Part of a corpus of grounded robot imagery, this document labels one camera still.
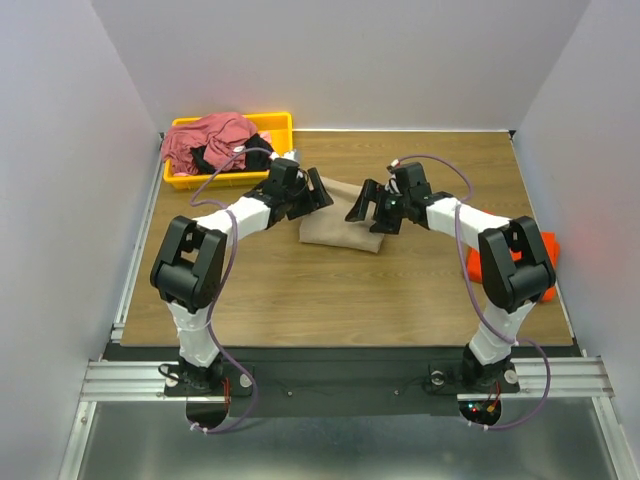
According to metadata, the beige t shirt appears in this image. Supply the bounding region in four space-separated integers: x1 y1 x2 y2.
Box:
299 177 385 254

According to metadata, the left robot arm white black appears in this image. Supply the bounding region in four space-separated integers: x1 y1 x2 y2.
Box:
150 158 333 394

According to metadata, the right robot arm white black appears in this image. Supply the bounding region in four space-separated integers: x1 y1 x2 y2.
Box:
345 159 556 390

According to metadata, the black t shirt in bin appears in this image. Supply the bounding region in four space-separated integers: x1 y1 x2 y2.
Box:
191 133 274 175

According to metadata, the yellow plastic bin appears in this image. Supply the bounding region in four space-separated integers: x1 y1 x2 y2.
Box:
163 112 293 190

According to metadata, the pink t shirt in bin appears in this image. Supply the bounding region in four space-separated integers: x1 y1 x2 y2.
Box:
161 112 258 176

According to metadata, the orange folded t shirt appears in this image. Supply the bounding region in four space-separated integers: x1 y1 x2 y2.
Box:
464 231 561 304

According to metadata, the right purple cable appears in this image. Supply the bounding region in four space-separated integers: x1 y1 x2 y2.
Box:
387 154 552 433

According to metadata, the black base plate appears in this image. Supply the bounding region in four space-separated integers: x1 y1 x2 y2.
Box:
102 344 536 419

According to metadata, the aluminium frame rail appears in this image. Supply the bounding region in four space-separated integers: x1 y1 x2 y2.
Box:
57 132 241 480

